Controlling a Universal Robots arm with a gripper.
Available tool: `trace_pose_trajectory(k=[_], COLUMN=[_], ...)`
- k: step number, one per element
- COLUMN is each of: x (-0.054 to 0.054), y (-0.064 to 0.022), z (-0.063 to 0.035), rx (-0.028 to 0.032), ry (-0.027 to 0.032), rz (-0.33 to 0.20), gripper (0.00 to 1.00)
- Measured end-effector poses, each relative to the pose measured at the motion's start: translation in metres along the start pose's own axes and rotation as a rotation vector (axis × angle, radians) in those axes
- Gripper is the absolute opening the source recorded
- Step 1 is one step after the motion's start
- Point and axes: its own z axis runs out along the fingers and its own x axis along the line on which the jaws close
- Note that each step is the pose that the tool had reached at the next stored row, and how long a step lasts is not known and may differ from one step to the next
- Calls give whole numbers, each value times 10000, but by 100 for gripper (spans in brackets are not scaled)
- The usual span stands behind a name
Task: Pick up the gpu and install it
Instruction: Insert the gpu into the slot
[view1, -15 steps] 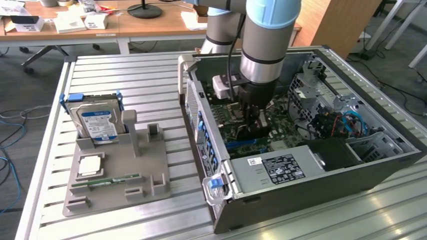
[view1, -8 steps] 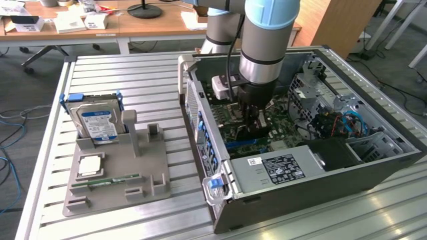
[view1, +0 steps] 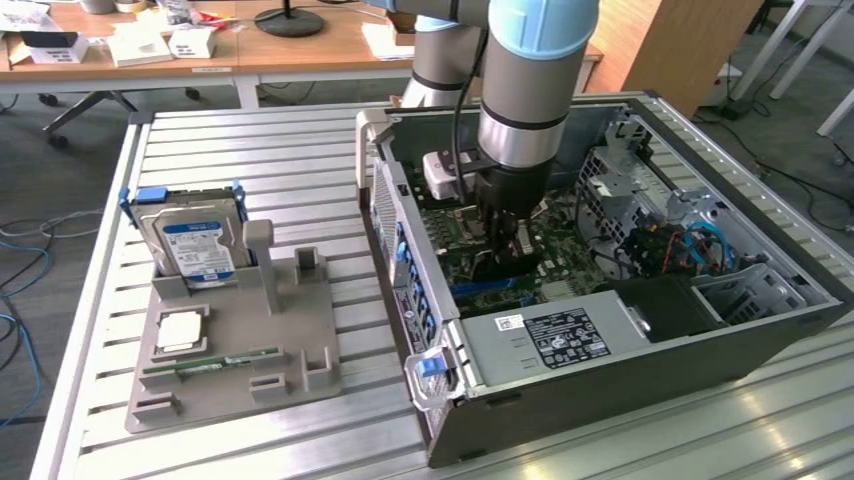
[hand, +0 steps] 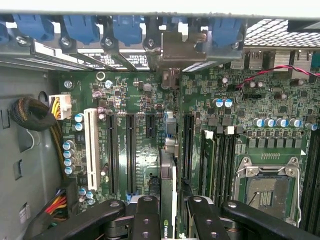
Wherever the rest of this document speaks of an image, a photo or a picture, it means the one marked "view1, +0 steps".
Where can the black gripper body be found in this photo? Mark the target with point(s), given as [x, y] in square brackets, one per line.
[514, 192]

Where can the tape roll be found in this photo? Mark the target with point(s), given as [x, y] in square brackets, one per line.
[128, 5]

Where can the black round lamp base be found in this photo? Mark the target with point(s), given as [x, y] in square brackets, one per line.
[290, 22]

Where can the open dark grey PC case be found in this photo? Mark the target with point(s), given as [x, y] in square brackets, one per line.
[601, 410]

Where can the silver disk bay cage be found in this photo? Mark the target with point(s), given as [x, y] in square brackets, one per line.
[627, 200]

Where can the black and white box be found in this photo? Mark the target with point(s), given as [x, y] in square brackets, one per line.
[56, 50]

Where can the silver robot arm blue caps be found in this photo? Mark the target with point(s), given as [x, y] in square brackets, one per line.
[527, 75]

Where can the black chair base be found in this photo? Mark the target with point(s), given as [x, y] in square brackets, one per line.
[80, 112]

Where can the hard disk with blue bracket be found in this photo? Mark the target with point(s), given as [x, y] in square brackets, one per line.
[194, 245]

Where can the open white box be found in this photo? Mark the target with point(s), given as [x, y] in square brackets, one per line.
[140, 50]

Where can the green motherboard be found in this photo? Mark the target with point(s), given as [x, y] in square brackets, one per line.
[567, 260]

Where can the wooden cabinet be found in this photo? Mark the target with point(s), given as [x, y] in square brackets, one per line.
[687, 45]

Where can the wooden desk white frame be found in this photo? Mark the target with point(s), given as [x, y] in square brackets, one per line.
[200, 65]
[300, 55]

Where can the silver CPU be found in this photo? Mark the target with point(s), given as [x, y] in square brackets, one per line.
[179, 332]

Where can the blue expansion slot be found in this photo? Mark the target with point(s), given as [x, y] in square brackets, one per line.
[481, 289]

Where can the CPU socket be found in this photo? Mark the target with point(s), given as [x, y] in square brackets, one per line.
[463, 225]

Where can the grey parts rack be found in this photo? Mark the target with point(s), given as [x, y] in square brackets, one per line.
[294, 320]

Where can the green RAM stick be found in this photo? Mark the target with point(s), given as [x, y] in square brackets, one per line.
[200, 364]

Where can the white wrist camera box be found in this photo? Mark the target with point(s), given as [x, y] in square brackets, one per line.
[441, 180]

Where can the grey cup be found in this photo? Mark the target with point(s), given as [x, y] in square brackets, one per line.
[98, 6]

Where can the silver chipset heat sink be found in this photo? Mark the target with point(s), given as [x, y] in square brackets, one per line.
[557, 291]

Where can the white paper stack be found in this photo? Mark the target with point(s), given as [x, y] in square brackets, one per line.
[383, 45]

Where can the white table frame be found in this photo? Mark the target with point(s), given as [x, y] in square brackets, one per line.
[794, 45]

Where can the small silver disk bay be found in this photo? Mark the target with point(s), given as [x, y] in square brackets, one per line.
[754, 295]

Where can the white labelled box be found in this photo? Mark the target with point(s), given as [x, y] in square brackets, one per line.
[192, 44]

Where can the grey power supply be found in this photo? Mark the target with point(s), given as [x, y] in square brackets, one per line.
[501, 350]

